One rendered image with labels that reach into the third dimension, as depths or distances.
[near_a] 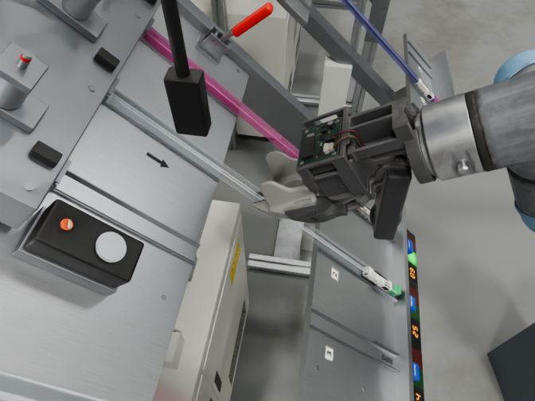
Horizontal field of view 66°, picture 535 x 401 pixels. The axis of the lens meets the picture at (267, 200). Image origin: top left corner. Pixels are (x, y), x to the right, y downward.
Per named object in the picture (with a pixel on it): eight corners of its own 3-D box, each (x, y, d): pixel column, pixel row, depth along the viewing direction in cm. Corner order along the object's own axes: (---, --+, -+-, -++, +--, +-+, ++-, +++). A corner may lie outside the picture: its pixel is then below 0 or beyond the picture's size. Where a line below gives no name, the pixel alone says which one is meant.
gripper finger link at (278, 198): (232, 181, 48) (301, 157, 44) (259, 209, 52) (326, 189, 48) (228, 202, 46) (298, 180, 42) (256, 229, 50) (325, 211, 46)
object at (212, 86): (382, 225, 72) (389, 223, 71) (382, 232, 71) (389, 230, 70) (131, 19, 47) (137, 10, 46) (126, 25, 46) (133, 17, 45)
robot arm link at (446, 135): (478, 130, 42) (490, 193, 37) (431, 142, 44) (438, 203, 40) (460, 75, 37) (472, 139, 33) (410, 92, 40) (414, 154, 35)
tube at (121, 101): (392, 288, 67) (399, 286, 66) (392, 296, 66) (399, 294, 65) (113, 94, 42) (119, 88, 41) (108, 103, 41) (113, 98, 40)
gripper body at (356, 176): (298, 121, 45) (408, 81, 39) (332, 169, 50) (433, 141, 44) (288, 174, 41) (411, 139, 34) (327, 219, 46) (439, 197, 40)
